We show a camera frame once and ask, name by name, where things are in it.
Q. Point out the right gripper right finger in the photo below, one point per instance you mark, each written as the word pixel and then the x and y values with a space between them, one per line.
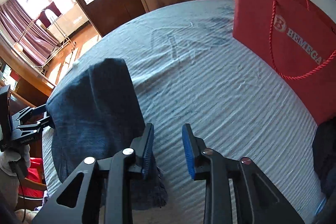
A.
pixel 237 191

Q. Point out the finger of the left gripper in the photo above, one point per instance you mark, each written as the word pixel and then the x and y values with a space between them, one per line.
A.
pixel 38 110
pixel 45 122

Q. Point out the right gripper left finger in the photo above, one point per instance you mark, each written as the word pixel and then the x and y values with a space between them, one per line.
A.
pixel 78 199

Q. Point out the blue denim jeans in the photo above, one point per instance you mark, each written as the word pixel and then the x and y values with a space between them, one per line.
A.
pixel 96 114

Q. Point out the black clothes pile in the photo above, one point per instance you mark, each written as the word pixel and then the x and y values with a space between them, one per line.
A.
pixel 324 156

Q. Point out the white gloved left hand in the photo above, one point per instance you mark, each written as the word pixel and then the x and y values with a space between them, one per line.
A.
pixel 8 156

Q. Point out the metal drying rack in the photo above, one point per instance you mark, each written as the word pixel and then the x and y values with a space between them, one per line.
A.
pixel 40 46

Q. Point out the white striped bed sheet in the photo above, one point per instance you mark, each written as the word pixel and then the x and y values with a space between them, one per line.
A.
pixel 186 67

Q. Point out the red paper shopping bag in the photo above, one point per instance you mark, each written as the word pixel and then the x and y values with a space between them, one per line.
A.
pixel 296 39

